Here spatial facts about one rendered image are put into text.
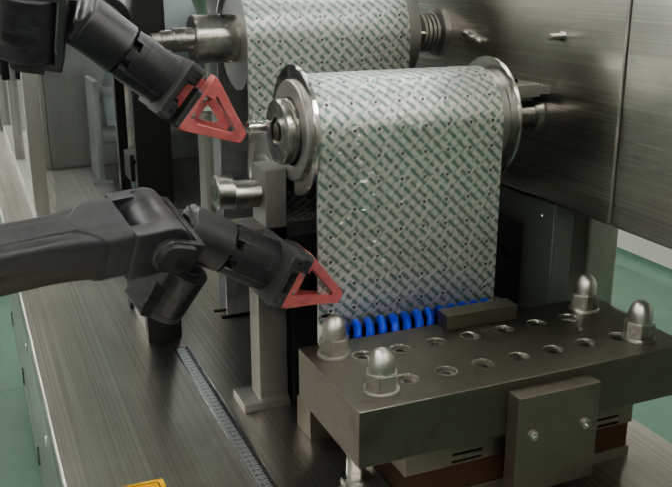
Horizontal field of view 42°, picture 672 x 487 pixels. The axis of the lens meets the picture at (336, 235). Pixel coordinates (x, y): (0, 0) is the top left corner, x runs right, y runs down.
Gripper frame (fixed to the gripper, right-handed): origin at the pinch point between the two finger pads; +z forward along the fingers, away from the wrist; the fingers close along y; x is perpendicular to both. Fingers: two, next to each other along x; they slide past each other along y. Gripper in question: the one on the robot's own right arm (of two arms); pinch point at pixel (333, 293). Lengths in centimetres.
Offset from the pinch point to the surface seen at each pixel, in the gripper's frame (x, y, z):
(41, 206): -23, -102, -14
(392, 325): -0.1, 3.4, 6.9
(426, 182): 16.2, 0.3, 4.0
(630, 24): 41.3, 9.3, 12.0
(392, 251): 7.3, 0.3, 4.2
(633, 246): 47, -237, 278
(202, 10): 27, -76, -9
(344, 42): 28.4, -23.5, -2.9
